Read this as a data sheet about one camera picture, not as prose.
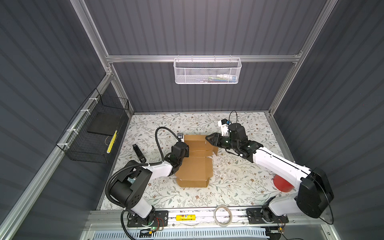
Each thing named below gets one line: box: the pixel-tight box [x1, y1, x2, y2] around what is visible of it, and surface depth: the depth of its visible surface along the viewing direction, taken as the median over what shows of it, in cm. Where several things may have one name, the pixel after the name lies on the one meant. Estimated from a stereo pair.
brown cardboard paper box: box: [175, 134, 219, 188], surface depth 89 cm
